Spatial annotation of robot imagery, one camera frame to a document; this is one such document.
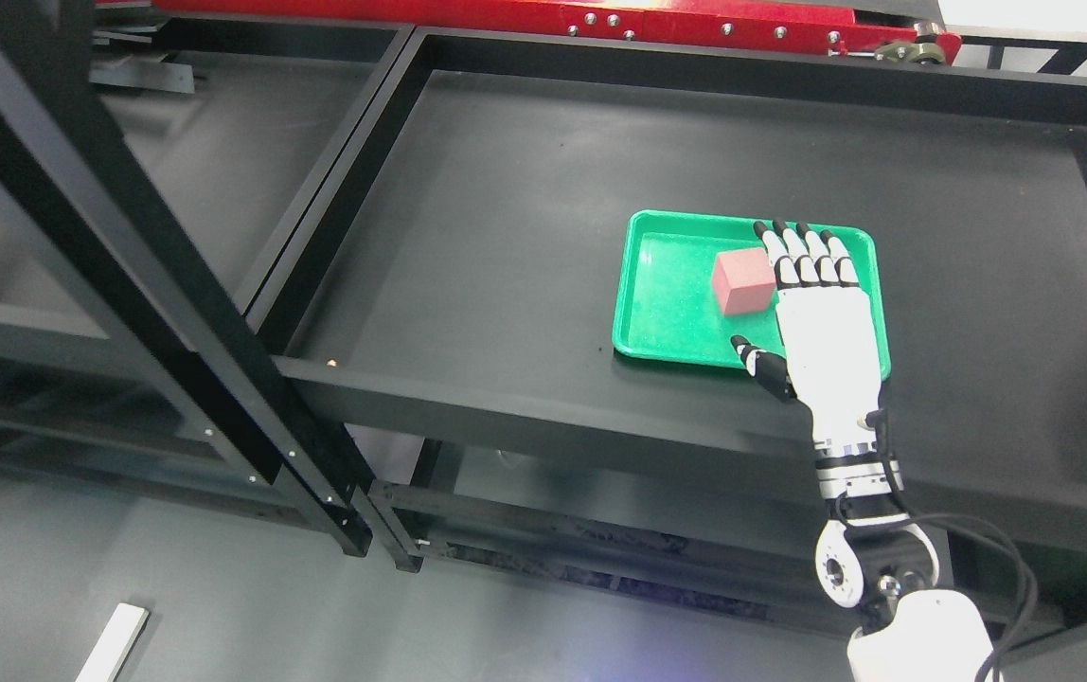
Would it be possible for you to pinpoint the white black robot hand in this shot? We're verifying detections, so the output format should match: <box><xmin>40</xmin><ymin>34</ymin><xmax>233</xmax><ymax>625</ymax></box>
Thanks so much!
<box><xmin>730</xmin><ymin>220</ymin><xmax>882</xmax><ymax>458</ymax></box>

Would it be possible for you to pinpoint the pink block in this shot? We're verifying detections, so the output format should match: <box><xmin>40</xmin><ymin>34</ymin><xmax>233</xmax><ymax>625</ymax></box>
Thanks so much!
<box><xmin>711</xmin><ymin>247</ymin><xmax>776</xmax><ymax>317</ymax></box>

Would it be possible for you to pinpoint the green tray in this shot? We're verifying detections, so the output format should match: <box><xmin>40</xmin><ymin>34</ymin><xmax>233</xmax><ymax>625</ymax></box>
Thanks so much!
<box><xmin>612</xmin><ymin>209</ymin><xmax>892</xmax><ymax>382</ymax></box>

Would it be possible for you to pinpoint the black right shelf rack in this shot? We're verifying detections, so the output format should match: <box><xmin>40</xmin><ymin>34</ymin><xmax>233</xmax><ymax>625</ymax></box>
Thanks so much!
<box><xmin>252</xmin><ymin>30</ymin><xmax>1087</xmax><ymax>638</ymax></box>

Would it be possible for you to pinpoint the black shelf rack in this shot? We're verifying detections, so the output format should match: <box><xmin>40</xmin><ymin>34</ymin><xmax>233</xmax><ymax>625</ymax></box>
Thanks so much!
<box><xmin>252</xmin><ymin>30</ymin><xmax>1087</xmax><ymax>638</ymax></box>
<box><xmin>0</xmin><ymin>0</ymin><xmax>412</xmax><ymax>558</ymax></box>

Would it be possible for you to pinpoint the black left shelf rack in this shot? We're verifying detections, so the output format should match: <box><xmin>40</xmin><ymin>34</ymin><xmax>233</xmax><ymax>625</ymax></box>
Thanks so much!
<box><xmin>0</xmin><ymin>0</ymin><xmax>412</xmax><ymax>558</ymax></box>

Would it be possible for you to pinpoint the red metal beam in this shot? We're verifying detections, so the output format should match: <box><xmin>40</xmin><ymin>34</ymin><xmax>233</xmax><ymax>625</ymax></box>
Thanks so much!
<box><xmin>95</xmin><ymin>1</ymin><xmax>965</xmax><ymax>64</ymax></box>

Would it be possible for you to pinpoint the white desk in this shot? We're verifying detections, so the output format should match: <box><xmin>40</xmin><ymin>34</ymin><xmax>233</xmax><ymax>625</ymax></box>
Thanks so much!
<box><xmin>75</xmin><ymin>602</ymin><xmax>151</xmax><ymax>682</ymax></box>

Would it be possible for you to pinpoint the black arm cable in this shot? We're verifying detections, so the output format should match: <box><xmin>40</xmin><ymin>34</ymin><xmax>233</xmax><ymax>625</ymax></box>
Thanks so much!
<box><xmin>865</xmin><ymin>409</ymin><xmax>1039</xmax><ymax>682</ymax></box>

